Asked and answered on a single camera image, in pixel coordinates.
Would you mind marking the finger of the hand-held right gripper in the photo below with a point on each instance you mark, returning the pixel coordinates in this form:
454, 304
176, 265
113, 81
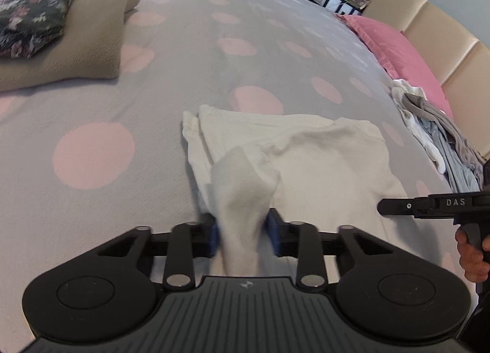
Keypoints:
402, 207

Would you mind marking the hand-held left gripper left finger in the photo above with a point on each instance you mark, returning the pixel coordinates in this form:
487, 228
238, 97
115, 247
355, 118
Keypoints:
213, 240

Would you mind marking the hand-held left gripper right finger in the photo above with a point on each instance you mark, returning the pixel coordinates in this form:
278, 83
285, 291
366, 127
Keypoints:
273, 234

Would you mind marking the white T-shirt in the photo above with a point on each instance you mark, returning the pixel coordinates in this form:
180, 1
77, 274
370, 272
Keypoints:
325, 154

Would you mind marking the person's right hand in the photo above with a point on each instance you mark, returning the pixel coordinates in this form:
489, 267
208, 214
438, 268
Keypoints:
474, 261

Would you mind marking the grey-blue garment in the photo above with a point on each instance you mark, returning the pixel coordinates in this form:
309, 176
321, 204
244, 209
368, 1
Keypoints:
459, 169

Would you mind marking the taupe shirt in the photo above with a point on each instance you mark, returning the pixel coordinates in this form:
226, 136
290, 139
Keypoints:
448, 127

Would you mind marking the pink pillow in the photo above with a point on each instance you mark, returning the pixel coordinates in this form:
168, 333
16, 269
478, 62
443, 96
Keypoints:
394, 54

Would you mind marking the beige padded headboard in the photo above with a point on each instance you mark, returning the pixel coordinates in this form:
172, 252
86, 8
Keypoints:
440, 31

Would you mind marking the white black-framed box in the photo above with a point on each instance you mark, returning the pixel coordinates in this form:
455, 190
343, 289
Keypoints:
338, 4

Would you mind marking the beige folded blanket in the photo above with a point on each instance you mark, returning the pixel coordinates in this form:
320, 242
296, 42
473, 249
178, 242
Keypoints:
95, 31

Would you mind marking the dark floral cloth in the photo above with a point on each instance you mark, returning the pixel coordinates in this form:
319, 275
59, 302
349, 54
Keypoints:
34, 4

